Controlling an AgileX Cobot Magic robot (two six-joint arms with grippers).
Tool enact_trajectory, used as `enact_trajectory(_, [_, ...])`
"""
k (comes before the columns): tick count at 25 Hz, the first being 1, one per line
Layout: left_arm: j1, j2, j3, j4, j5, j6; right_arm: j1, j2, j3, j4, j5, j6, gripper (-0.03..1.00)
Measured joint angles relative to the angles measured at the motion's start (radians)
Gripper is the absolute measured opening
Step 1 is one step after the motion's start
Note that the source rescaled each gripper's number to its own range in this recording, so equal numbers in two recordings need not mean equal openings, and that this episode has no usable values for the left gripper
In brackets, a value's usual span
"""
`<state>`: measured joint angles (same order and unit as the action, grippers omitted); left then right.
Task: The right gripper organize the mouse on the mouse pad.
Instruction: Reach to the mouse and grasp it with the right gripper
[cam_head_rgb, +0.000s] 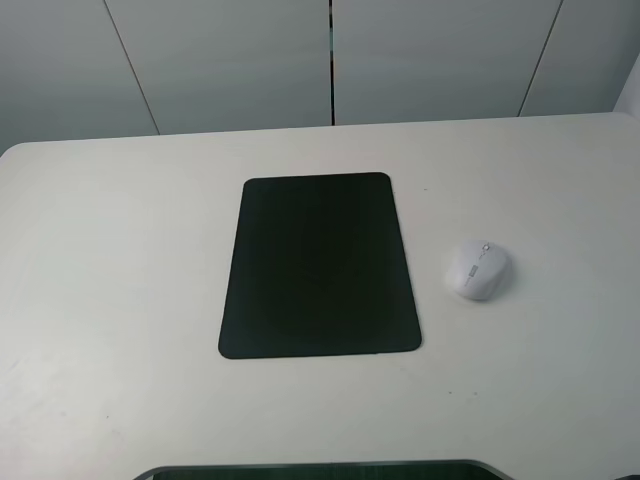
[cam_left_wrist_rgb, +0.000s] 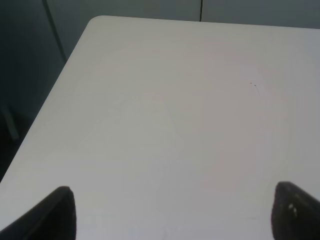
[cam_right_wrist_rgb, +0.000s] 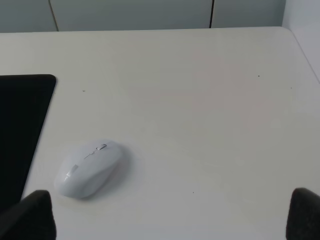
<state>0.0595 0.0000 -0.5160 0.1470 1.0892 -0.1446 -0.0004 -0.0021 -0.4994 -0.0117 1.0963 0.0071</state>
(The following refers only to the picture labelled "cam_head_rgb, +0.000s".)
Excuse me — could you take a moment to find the black rectangular mouse pad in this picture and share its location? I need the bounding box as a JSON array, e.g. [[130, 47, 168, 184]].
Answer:
[[218, 172, 422, 360]]

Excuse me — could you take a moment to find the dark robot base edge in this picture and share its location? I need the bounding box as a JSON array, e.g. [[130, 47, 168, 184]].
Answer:
[[138, 460, 508, 479]]

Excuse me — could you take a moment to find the white wireless computer mouse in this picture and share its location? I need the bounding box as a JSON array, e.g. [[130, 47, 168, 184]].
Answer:
[[445, 240, 511, 302]]

